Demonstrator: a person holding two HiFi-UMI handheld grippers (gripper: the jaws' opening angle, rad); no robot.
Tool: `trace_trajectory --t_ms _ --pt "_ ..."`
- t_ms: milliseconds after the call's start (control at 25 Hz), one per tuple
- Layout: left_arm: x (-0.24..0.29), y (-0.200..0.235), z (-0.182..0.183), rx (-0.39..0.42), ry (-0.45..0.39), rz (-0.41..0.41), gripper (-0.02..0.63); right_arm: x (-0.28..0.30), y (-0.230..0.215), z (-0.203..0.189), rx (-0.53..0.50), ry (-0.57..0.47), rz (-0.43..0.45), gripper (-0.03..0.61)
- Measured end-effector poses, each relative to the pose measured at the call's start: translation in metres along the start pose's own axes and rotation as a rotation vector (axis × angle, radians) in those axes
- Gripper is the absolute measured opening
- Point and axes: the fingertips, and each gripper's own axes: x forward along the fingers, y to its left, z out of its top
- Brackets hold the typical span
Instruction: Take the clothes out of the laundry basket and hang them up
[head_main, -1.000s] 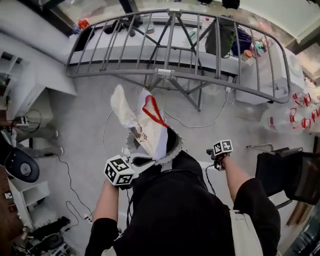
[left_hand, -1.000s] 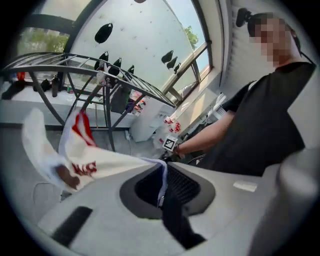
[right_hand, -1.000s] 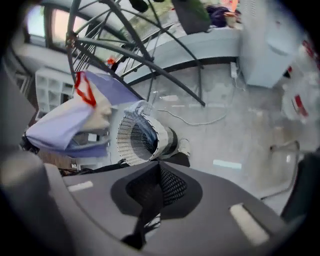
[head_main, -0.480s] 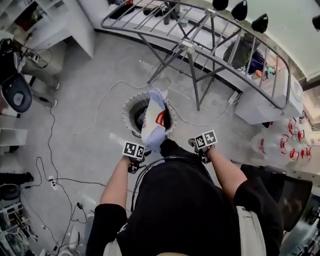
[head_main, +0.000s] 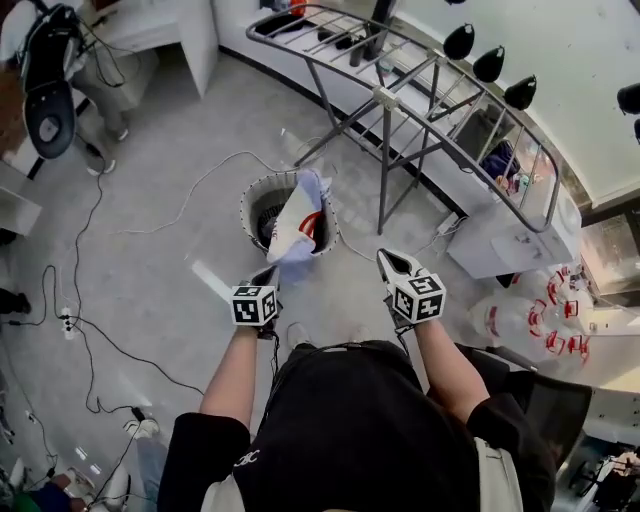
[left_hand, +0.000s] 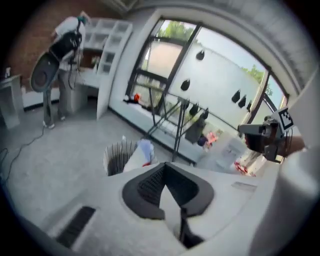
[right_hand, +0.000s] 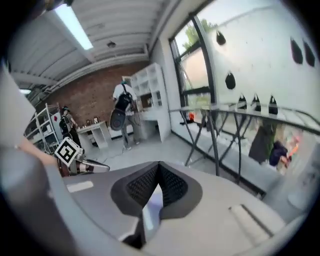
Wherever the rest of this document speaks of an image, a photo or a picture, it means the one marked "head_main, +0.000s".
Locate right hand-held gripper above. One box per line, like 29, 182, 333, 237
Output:
376, 247, 447, 335

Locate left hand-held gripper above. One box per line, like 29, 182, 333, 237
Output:
230, 264, 282, 342

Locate white clothes with red print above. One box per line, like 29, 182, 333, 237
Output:
265, 168, 335, 287

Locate round grey laundry basket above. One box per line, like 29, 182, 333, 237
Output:
238, 171, 342, 257

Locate grey metal drying rack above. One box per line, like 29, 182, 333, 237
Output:
245, 4, 562, 236

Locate person's left forearm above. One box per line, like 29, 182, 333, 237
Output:
199, 322, 262, 430

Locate person's right forearm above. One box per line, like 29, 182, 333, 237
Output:
412, 317, 492, 417

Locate pile of clear plastic bags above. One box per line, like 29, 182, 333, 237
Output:
467, 264, 599, 365

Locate dark blue garment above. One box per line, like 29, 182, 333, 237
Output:
479, 139, 522, 187

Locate person's black shirt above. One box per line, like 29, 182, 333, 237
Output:
157, 339, 559, 512

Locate black mesh chair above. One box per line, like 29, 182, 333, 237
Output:
457, 342, 594, 464

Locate white table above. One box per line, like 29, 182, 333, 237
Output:
0, 172, 44, 237

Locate white desk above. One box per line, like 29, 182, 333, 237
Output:
74, 0, 220, 100

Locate black office chair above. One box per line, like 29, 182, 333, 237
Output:
19, 2, 85, 162

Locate long white cable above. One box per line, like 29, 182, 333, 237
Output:
115, 149, 301, 236

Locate long black cable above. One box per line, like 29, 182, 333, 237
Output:
40, 29, 206, 416

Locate black teardrop wall fixture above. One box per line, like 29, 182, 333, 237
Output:
442, 22, 476, 62
616, 82, 640, 116
472, 45, 507, 84
503, 74, 539, 112

